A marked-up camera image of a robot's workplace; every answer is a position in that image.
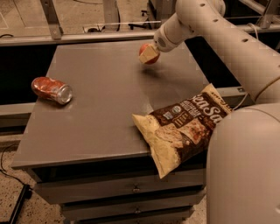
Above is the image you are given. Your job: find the metal railing frame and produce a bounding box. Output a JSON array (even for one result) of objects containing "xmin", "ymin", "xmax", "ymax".
[{"xmin": 0, "ymin": 0, "xmax": 269, "ymax": 43}]

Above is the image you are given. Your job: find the grey drawer cabinet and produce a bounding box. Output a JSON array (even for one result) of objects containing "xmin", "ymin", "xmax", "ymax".
[{"xmin": 12, "ymin": 41, "xmax": 207, "ymax": 224}]

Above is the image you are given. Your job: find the black floor cable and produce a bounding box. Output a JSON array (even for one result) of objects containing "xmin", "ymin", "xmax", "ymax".
[{"xmin": 0, "ymin": 143, "xmax": 32, "ymax": 224}]

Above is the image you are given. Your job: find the crushed red soda can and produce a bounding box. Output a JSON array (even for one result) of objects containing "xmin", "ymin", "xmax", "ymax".
[{"xmin": 31, "ymin": 77, "xmax": 73, "ymax": 105}]

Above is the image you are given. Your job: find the red apple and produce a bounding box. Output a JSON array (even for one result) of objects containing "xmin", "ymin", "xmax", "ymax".
[{"xmin": 138, "ymin": 43, "xmax": 161, "ymax": 66}]

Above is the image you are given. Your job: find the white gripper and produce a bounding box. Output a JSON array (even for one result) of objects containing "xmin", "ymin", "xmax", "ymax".
[{"xmin": 138, "ymin": 12, "xmax": 195, "ymax": 65}]

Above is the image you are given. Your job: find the brown sea salt chip bag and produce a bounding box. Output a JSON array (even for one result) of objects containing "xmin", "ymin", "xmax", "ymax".
[{"xmin": 132, "ymin": 84, "xmax": 232, "ymax": 179}]

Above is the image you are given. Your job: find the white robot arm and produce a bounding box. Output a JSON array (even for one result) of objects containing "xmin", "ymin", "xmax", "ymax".
[{"xmin": 153, "ymin": 0, "xmax": 280, "ymax": 224}]

